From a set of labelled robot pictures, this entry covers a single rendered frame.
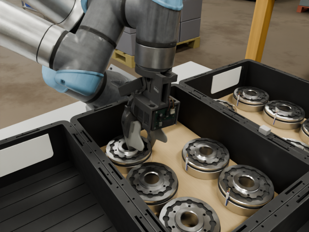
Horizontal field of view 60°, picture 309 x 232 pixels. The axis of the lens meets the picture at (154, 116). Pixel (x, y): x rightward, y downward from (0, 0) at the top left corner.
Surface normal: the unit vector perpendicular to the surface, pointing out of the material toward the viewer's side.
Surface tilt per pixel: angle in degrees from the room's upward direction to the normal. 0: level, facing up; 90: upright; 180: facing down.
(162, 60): 88
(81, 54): 53
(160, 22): 86
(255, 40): 90
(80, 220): 0
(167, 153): 0
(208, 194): 0
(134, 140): 75
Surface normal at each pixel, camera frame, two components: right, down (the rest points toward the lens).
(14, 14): 0.34, -0.38
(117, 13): -0.54, 0.58
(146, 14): -0.52, 0.37
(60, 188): 0.00, -0.83
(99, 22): 0.10, -0.04
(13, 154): 0.58, 0.45
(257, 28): -0.78, 0.35
